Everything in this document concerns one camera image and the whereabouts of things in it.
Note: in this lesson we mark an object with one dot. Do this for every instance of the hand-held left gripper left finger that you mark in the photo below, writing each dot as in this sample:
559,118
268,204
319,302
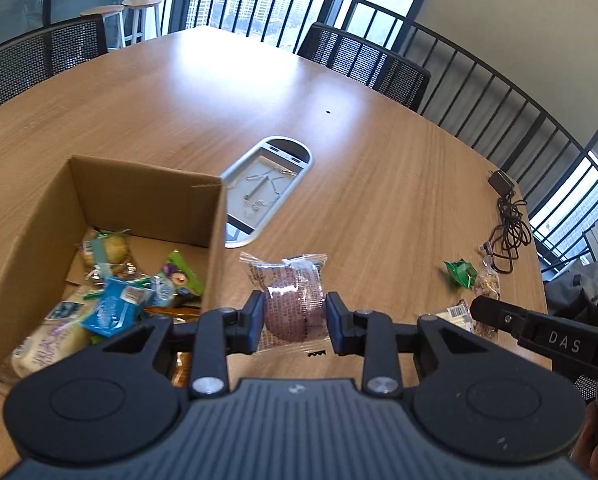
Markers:
254,321

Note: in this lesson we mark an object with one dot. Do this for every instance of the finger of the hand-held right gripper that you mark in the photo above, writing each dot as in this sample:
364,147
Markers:
499,319

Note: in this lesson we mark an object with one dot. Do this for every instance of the round wooden stool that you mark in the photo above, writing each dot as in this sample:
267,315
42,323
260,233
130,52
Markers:
101,10
141,2

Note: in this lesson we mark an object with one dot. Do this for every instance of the clear bread packet purple print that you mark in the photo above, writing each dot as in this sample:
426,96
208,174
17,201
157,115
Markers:
49,347

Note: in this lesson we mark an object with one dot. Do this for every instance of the white blue snack packet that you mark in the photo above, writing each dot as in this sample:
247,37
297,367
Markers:
163,291

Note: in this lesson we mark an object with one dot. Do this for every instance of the white cracker packet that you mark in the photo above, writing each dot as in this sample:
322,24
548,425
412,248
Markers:
454,316

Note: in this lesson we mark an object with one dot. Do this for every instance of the green purple snack packet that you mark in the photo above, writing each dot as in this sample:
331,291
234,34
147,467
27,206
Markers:
184,275

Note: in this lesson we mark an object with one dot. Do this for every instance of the cardboard box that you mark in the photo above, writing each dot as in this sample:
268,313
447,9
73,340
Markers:
26,230

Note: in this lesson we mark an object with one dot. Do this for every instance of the brown cookie packet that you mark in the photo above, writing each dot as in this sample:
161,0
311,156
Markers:
291,305

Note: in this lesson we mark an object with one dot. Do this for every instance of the black mesh chair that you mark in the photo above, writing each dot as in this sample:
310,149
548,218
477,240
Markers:
364,62
14,75
79,42

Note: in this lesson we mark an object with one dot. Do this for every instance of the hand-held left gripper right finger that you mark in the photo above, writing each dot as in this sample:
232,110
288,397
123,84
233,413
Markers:
335,325

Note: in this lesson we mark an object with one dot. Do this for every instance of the orange-topped cracker packet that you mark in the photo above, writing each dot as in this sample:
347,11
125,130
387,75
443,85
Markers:
179,313

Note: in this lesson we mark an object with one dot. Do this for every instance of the dark backpack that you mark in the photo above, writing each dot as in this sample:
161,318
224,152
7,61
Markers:
579,295

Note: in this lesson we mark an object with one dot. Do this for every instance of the black metal railing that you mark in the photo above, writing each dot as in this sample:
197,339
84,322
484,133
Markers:
479,80

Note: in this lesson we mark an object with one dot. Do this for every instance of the black power adapter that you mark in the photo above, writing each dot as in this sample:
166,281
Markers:
501,181

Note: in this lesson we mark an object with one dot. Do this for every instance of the teal-banded cake packet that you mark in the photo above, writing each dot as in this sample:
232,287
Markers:
108,252

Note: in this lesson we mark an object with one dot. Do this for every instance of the clear nut packet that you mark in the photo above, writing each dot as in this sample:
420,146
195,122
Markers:
486,280

